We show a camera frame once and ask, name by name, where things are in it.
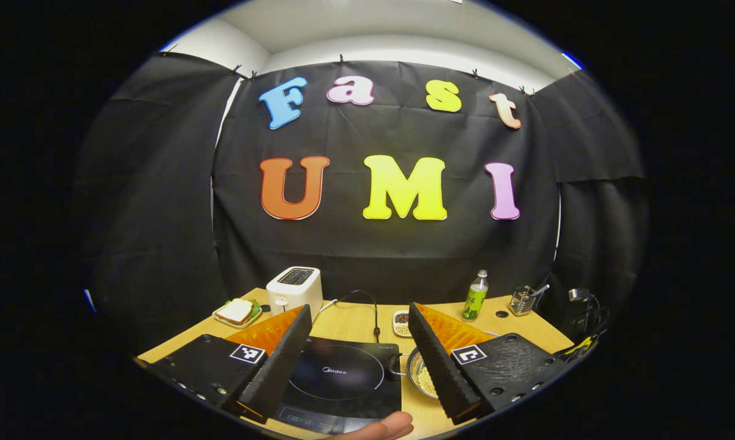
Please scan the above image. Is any metal wire utensil holder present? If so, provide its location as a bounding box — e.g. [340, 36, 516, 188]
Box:
[508, 285, 539, 317]

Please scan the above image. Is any green label drink bottle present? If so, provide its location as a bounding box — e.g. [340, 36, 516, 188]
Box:
[461, 269, 489, 323]

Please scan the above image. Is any black induction cooktop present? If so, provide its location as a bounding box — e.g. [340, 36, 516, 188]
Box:
[276, 336, 403, 436]

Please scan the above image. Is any white toaster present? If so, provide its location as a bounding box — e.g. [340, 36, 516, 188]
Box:
[266, 266, 323, 321]

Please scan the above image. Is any stainless steel pot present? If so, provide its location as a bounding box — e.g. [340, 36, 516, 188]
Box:
[387, 332, 500, 401]

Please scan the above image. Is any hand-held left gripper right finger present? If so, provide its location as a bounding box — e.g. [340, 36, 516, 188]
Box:
[407, 302, 569, 427]

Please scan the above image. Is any black power cable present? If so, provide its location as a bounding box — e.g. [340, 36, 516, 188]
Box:
[334, 289, 382, 343]

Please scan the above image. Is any small white plate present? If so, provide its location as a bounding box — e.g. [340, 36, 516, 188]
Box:
[212, 298, 263, 329]

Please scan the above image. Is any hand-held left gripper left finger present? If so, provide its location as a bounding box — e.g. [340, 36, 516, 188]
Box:
[141, 304, 313, 424]

